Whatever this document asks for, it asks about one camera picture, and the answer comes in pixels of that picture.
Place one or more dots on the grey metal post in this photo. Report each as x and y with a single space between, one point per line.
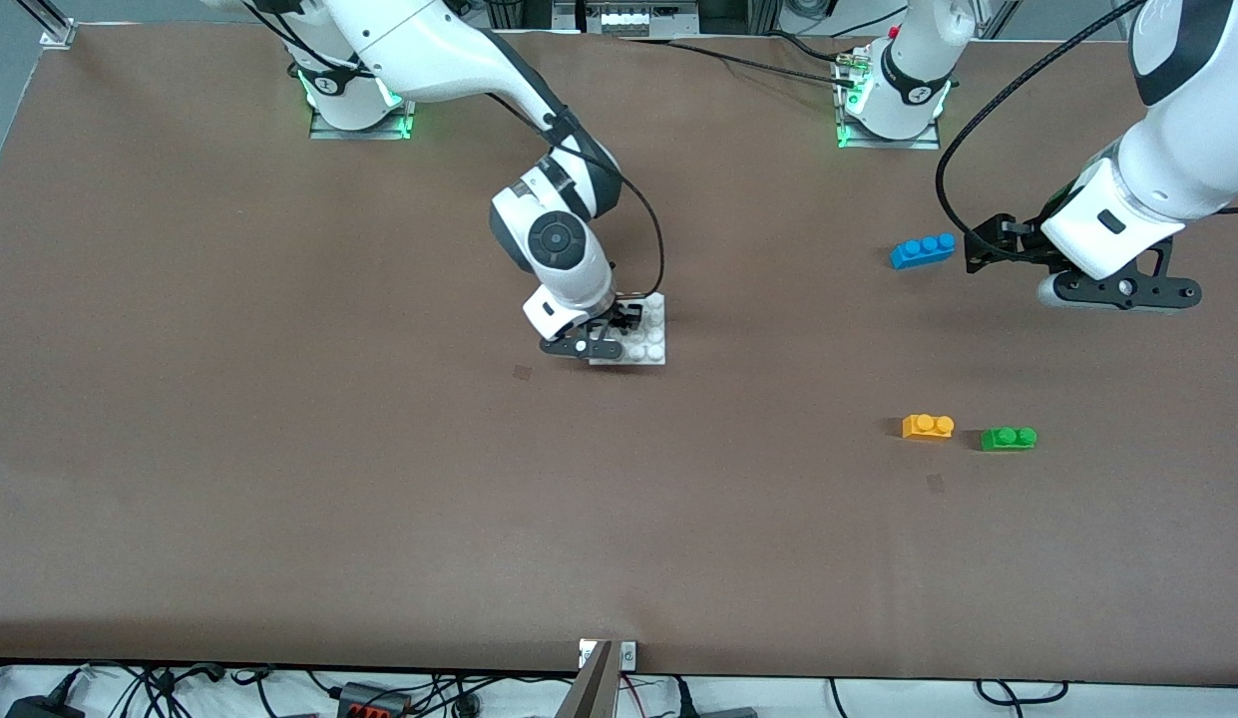
591 688

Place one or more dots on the silver corner bracket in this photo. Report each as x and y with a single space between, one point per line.
58 33

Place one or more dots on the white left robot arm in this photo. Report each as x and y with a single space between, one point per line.
1187 150

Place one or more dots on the black adapter with orange buttons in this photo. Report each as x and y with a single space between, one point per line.
372 701

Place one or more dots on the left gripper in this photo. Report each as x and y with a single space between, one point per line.
1018 245

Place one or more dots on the white power strip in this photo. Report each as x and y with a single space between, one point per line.
638 18

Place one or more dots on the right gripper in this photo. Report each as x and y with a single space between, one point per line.
623 316

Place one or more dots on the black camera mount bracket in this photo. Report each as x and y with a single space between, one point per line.
584 348
1155 287

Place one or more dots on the blue three-stud block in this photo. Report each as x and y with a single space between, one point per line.
922 251

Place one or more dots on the black right camera mount bracket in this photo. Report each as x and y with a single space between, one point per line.
584 348

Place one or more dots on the white studded base plate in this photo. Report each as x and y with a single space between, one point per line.
650 339

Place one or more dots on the black power plug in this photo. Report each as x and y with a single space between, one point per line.
42 706

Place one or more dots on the green two-stud block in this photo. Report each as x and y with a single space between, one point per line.
1009 439

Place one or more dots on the small silver bracket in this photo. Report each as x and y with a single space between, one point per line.
627 655

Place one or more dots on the yellow two-stud block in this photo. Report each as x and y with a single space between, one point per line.
928 427

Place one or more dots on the black left camera mount bracket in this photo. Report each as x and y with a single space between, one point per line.
1155 287

